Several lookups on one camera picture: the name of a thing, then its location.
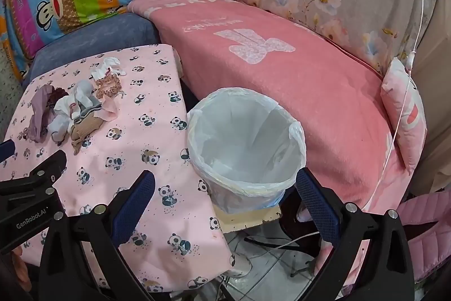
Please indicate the small pink pillow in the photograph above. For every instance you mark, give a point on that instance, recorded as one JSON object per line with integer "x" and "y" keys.
{"x": 405, "y": 114}

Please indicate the tan cloth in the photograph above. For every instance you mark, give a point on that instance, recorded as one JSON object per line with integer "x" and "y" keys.
{"x": 84, "y": 131}

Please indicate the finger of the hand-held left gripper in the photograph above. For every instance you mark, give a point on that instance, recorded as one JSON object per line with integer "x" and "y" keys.
{"x": 6, "y": 150}
{"x": 44, "y": 167}

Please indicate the wooden board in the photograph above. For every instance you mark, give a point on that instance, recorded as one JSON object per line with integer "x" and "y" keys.
{"x": 246, "y": 217}

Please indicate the white crumpled cloth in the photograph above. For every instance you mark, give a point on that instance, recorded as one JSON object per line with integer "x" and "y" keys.
{"x": 61, "y": 119}

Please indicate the light grey cloth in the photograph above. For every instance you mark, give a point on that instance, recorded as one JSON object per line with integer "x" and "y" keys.
{"x": 84, "y": 96}

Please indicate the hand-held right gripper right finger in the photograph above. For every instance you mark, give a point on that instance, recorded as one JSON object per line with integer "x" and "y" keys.
{"x": 317, "y": 205}

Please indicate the pink panda print cloth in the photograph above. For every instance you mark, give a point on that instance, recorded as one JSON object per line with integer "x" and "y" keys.
{"x": 116, "y": 153}

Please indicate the beige cloth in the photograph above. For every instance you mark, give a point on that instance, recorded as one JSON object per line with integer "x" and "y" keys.
{"x": 435, "y": 50}

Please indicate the white cloth with red trim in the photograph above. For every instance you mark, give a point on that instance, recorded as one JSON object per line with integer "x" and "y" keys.
{"x": 109, "y": 65}

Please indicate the dark red scrunchie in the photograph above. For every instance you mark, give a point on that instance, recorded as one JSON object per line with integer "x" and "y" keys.
{"x": 55, "y": 96}

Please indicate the purple cloth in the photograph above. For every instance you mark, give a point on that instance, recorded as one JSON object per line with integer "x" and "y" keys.
{"x": 38, "y": 114}

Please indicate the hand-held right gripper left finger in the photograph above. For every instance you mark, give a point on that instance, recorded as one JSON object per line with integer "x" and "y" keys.
{"x": 135, "y": 205}

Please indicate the pink quilted jacket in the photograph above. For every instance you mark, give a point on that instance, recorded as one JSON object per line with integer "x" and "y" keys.
{"x": 428, "y": 227}

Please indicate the beige lace scrunchie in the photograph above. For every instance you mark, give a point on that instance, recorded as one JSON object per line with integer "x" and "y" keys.
{"x": 110, "y": 86}

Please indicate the pink cloth scrap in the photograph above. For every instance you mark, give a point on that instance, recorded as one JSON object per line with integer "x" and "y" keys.
{"x": 108, "y": 110}

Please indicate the pink towel blanket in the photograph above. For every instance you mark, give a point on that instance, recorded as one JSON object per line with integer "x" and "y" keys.
{"x": 282, "y": 75}

